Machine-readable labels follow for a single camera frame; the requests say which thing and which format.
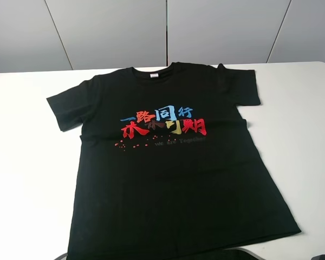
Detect black printed t-shirt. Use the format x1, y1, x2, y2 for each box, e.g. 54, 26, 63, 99
47, 62, 301, 259

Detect dark robot base panel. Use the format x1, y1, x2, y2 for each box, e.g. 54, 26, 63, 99
236, 248, 264, 260

